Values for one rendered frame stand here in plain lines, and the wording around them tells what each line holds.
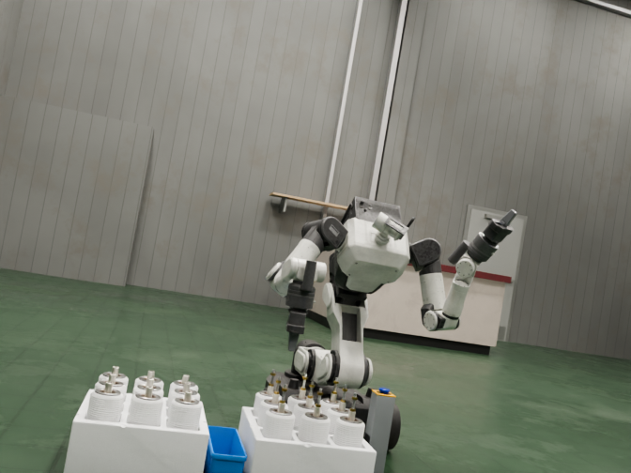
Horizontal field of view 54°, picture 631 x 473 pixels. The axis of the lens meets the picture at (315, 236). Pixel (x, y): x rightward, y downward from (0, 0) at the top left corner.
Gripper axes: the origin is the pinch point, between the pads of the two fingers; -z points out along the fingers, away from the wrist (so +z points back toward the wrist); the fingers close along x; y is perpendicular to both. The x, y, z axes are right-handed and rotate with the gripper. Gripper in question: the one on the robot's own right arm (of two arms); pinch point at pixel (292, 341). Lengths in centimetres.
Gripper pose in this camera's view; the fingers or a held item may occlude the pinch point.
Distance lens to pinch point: 201.5
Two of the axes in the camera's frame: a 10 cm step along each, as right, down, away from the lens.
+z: 1.7, -9.8, 0.4
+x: 0.8, -0.3, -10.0
